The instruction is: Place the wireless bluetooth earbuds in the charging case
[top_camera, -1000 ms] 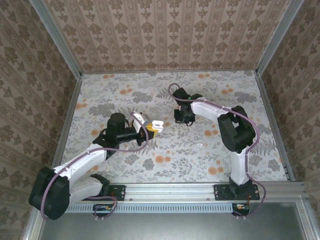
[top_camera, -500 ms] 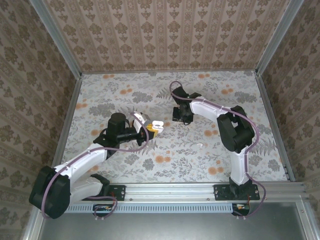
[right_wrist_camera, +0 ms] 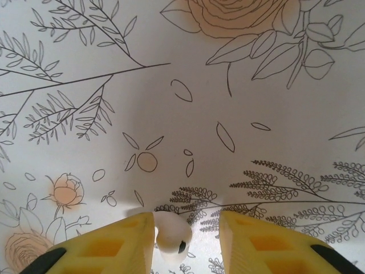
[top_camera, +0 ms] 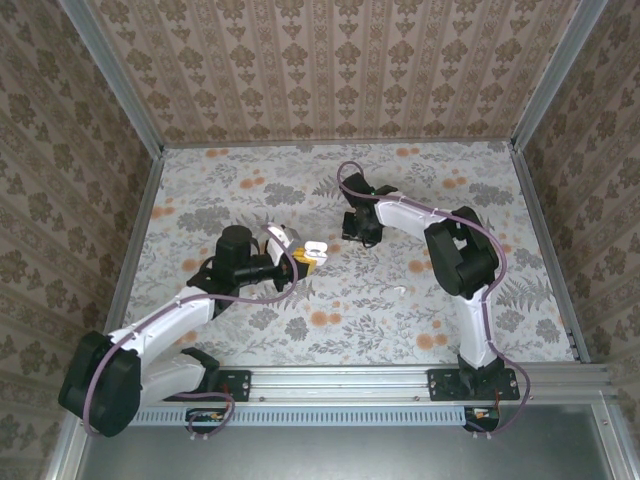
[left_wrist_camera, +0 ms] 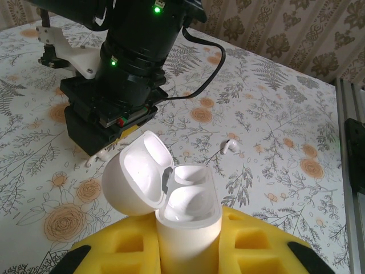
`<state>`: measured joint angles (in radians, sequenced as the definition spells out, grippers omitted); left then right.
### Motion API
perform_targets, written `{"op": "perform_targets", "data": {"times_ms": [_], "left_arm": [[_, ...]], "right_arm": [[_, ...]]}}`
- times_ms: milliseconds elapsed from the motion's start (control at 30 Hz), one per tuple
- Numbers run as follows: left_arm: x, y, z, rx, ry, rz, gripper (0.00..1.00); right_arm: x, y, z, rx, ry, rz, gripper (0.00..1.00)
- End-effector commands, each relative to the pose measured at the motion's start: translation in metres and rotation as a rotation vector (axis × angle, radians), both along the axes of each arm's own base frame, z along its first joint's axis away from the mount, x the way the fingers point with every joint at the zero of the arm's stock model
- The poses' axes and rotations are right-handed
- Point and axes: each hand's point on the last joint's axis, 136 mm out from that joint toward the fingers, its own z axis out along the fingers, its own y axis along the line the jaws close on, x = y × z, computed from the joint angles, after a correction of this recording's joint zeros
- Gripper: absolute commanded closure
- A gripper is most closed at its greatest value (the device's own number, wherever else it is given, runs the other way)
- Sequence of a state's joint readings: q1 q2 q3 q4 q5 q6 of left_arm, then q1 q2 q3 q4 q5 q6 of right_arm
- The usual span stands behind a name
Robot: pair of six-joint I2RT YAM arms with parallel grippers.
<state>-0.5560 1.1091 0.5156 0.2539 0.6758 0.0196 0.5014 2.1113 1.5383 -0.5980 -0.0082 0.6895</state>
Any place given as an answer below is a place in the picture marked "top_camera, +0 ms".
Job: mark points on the white earbud charging case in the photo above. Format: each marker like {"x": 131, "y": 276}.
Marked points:
{"x": 315, "y": 246}

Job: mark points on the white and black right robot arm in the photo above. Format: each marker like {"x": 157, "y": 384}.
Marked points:
{"x": 472, "y": 330}

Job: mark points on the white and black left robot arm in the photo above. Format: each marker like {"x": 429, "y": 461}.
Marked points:
{"x": 165, "y": 320}

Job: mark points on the grey metal front panel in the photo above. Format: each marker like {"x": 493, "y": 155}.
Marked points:
{"x": 350, "y": 455}

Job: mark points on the aluminium back rail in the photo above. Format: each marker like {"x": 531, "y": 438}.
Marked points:
{"x": 340, "y": 143}

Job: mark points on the aluminium left side rail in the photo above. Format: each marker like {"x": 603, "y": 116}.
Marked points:
{"x": 150, "y": 190}

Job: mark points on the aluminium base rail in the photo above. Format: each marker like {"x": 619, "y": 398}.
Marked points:
{"x": 340, "y": 385}

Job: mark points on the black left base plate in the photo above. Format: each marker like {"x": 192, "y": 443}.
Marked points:
{"x": 235, "y": 385}

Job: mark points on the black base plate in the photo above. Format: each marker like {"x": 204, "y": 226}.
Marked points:
{"x": 235, "y": 385}
{"x": 445, "y": 385}

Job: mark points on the aluminium right side rail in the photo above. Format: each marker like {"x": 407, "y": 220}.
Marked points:
{"x": 531, "y": 200}

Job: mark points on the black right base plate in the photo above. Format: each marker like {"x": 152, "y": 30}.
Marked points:
{"x": 445, "y": 385}

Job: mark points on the aluminium left frame post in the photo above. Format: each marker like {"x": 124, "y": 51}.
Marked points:
{"x": 110, "y": 75}

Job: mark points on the aluminium frame post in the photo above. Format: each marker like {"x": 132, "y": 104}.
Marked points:
{"x": 555, "y": 75}
{"x": 110, "y": 75}

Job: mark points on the aluminium right frame post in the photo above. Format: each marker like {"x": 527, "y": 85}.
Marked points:
{"x": 555, "y": 75}

